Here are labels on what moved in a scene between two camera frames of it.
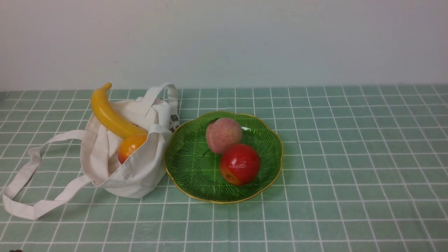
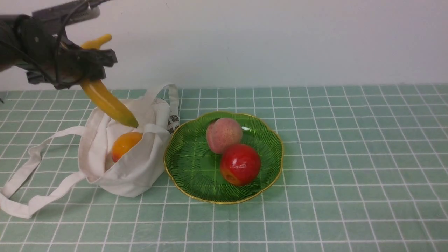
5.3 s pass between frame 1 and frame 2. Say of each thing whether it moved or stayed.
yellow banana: moved
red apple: stayed
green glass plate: stayed
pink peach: stayed
